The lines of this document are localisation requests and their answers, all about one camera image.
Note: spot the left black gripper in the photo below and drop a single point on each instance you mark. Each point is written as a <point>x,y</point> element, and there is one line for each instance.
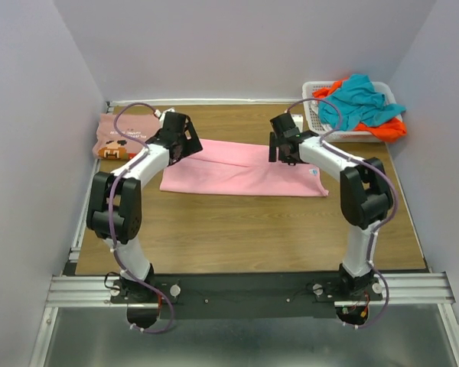
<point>193,144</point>

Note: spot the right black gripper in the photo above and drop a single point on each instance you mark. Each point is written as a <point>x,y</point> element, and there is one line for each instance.
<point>273,143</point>

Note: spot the bright pink t shirt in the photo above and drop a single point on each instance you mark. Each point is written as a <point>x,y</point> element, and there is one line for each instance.
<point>229,168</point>

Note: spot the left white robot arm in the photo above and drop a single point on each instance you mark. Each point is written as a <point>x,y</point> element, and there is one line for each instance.
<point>114,210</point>

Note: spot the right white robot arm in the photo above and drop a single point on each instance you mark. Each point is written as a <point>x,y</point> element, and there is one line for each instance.
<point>367,196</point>

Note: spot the white plastic laundry basket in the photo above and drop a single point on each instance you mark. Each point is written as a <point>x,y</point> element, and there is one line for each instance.
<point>314,123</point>

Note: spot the folded dusty pink printed shirt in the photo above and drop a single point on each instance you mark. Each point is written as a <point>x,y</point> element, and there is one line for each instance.
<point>111,145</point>

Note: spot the teal t shirt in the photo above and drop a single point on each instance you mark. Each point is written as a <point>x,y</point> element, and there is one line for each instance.
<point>353,101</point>

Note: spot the orange t shirt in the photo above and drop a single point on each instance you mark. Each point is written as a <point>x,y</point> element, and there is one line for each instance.
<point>389,132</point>

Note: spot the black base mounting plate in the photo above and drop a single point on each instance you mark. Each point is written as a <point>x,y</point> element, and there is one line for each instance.
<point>319,294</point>

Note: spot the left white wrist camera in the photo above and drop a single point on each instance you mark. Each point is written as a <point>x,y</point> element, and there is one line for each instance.
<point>160,115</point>

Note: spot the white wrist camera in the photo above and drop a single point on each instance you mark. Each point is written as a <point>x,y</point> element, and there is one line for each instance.
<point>160,115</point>
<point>298,121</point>

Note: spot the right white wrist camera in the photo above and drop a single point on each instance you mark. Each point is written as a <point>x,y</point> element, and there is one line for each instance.
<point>298,121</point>

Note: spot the aluminium rail frame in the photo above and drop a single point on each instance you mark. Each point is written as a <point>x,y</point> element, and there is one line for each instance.
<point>207,234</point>

